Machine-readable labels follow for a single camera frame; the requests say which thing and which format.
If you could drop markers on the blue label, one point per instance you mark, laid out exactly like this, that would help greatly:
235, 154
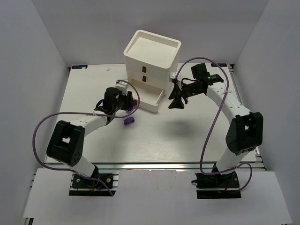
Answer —
219, 65
79, 67

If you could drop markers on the white bottom drawer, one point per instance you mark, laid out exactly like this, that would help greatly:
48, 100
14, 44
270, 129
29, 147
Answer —
150, 97

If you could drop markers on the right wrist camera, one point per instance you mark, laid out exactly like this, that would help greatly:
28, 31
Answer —
175, 78

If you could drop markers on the purple rounded lego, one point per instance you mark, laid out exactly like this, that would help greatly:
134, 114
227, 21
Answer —
128, 121

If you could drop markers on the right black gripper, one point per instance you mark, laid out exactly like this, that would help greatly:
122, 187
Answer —
177, 91

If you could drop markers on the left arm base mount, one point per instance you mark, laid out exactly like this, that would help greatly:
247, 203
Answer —
83, 187

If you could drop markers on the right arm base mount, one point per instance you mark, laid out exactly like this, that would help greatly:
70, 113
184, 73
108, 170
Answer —
217, 186

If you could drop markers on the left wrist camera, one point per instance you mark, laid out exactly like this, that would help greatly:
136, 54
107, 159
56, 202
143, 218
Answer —
122, 85

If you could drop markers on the left blue label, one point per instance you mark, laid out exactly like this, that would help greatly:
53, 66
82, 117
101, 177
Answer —
79, 67

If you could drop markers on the white drawer cabinet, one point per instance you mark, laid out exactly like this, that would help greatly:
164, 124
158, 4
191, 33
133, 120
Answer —
150, 58

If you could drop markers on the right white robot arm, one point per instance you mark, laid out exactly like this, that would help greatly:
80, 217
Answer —
245, 132

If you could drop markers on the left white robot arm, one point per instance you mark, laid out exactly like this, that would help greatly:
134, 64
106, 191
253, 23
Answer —
67, 140

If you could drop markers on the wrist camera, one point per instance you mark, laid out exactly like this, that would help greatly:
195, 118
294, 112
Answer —
122, 85
175, 78

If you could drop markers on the right blue label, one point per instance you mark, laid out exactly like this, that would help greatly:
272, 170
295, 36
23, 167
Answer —
219, 65

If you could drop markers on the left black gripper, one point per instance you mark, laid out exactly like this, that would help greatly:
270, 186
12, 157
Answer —
129, 101

